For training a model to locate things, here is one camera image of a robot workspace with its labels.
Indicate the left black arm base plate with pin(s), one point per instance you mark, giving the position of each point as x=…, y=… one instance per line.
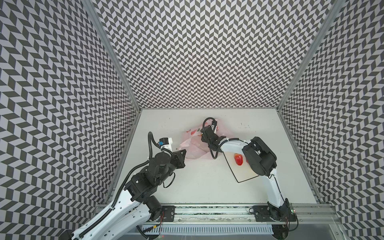
x=163, y=214

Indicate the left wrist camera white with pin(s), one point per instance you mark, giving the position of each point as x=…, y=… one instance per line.
x=166, y=143

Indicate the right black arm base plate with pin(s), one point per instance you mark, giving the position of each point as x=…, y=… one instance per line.
x=272, y=214

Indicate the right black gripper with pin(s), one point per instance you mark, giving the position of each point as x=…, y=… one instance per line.
x=206, y=133

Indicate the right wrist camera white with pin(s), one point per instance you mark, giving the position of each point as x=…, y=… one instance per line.
x=213, y=126

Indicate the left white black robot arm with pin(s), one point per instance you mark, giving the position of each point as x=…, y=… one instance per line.
x=134, y=203

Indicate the pink plastic bag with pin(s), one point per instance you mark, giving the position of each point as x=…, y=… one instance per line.
x=192, y=143

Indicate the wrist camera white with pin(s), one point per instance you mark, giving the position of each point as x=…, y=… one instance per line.
x=213, y=126
x=166, y=143

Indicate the aluminium rail frame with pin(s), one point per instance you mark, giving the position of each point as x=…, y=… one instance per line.
x=318, y=220

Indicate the red fake apple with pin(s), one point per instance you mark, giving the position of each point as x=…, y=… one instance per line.
x=238, y=159

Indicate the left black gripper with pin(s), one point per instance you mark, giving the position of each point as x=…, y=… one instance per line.
x=179, y=158

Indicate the white square mat black border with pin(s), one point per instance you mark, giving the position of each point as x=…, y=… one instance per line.
x=241, y=173

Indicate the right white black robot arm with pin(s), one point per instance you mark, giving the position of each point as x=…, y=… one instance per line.
x=262, y=161

